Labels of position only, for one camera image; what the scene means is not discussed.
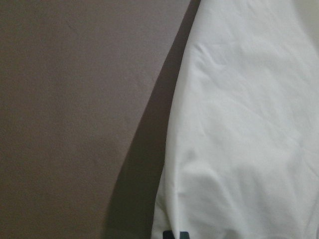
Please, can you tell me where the cream long sleeve cat shirt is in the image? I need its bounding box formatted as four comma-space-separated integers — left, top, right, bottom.
151, 0, 319, 239

